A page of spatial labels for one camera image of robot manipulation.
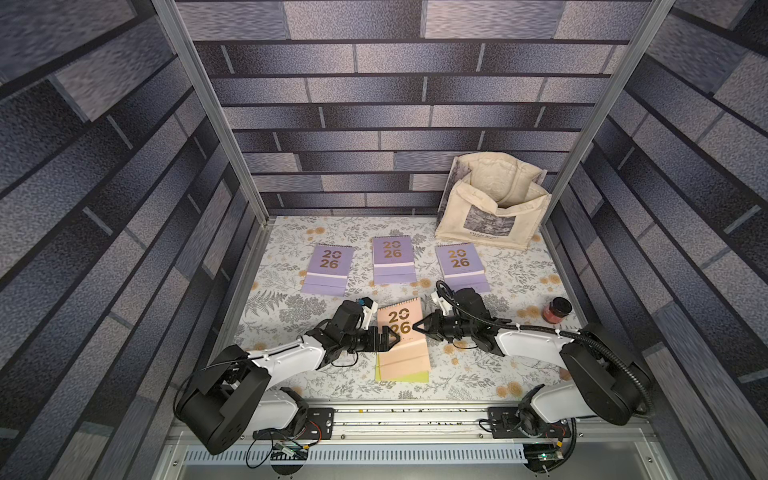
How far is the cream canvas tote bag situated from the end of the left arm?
1.67 feet

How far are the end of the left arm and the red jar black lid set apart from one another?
50 cm

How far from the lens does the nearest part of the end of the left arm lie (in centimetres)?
65

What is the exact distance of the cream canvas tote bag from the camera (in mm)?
958
